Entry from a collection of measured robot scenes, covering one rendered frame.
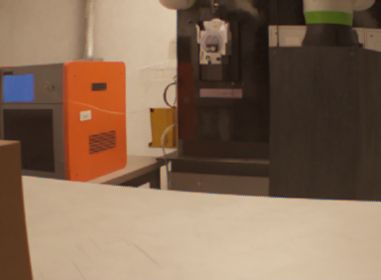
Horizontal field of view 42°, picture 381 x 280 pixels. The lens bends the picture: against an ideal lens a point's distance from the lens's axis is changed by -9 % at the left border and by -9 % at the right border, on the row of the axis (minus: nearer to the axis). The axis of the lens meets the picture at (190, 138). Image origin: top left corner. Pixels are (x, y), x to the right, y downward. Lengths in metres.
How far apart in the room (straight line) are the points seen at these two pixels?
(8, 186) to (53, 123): 1.63
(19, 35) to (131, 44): 1.03
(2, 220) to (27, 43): 3.93
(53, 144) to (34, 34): 2.32
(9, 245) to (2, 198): 0.02
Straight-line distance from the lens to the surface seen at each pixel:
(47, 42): 4.00
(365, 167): 1.24
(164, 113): 2.29
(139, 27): 3.59
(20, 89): 1.92
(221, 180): 2.14
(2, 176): 0.21
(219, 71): 2.11
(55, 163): 1.85
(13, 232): 0.21
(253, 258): 0.54
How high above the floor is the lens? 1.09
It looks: 7 degrees down
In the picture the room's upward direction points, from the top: straight up
